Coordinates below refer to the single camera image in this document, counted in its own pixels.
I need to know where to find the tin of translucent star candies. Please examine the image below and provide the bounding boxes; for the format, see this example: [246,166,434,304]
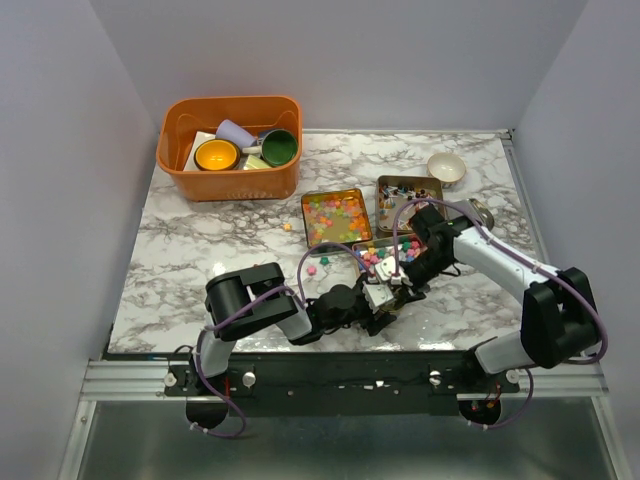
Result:
[301,188,373,247]

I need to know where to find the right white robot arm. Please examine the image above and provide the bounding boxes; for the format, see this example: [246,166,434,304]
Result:
[403,206,607,392]

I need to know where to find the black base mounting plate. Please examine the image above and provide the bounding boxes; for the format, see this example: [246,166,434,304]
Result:
[164,349,521,419]

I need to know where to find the aluminium frame rail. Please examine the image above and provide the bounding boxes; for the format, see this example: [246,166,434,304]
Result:
[82,359,608,400]

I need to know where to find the white ceramic bowl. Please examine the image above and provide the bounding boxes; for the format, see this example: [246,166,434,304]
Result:
[427,152,467,188]

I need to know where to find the orange plastic bin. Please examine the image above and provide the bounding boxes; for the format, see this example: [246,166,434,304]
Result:
[156,95,303,202]

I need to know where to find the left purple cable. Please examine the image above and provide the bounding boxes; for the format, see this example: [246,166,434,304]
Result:
[189,242,381,439]

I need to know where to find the white box in bin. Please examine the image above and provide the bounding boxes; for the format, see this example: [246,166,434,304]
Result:
[183,131,216,171]

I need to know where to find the orange bowl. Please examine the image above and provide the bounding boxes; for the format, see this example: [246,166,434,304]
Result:
[195,139,240,172]

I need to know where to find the tin of mini lollipops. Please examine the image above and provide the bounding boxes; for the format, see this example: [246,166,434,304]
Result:
[375,175,443,238]

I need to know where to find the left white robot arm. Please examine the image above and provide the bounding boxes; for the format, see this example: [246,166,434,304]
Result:
[187,263,426,395]

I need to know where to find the green bowl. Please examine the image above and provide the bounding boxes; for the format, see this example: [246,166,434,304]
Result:
[258,129,298,167]

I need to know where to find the lavender cup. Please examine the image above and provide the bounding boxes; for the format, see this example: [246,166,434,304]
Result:
[215,119,256,150]

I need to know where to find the metal scoop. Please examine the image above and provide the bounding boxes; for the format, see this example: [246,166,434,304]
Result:
[454,198,495,231]

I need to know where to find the pale yellow cup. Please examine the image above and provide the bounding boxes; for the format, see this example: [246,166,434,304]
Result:
[243,154,271,171]

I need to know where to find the tin of pastel star candies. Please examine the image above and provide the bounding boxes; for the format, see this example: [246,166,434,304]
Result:
[352,234,426,277]

